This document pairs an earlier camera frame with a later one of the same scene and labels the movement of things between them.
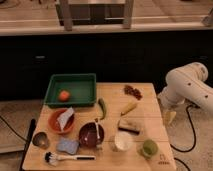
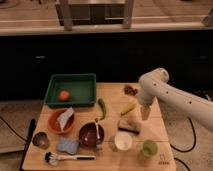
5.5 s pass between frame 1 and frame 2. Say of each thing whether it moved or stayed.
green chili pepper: stayed
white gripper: moved
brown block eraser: stayed
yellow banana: stayed
